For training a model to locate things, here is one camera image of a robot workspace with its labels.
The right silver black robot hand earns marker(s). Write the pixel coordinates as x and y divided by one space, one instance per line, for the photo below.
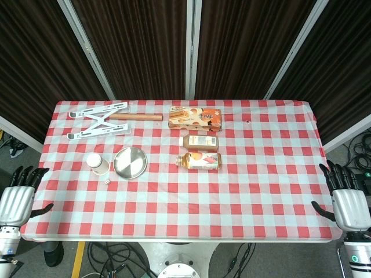
350 205

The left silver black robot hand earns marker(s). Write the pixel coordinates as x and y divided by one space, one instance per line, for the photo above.
16 202

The white paper cup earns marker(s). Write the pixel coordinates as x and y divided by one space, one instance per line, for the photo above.
98 165

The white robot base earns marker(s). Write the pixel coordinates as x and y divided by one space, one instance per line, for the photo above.
176 260

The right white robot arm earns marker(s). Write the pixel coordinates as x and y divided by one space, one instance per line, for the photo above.
359 255

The round metal plate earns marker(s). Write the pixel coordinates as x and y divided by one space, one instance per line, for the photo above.
130 163

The black box green light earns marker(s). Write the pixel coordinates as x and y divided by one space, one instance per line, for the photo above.
365 178

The black shoe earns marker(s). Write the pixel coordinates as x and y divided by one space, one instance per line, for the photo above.
53 256

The white folding laptop stand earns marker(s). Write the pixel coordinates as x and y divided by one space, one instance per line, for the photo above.
100 121

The red white checkered tablecloth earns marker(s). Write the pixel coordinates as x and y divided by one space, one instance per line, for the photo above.
217 202

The brown cardboard tube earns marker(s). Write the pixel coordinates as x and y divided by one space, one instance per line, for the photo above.
139 117

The yellow tea bottle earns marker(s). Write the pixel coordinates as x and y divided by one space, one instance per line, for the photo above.
200 161

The orange snack box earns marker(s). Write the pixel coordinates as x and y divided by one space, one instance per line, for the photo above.
195 118

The dark partition panel white frame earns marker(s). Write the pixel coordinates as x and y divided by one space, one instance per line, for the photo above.
136 49
243 49
29 58
339 72

